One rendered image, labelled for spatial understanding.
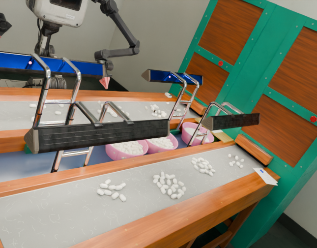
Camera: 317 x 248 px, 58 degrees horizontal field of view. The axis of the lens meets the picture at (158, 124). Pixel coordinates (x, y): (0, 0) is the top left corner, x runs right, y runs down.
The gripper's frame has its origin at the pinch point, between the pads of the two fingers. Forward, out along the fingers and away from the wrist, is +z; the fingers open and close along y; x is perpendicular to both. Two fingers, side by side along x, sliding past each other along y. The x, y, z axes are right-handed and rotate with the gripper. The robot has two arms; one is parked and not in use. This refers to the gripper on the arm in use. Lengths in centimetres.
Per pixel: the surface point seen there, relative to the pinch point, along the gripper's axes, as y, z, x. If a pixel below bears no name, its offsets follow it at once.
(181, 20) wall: 159, -102, 26
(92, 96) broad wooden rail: -6.9, 3.7, 8.5
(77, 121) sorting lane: -32.0, 24.4, -5.9
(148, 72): 9.7, 1.3, -33.1
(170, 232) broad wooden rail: -36, 89, -64
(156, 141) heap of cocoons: 12, 45, -23
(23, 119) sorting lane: -62, 21, -3
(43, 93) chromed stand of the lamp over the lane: -65, 19, -36
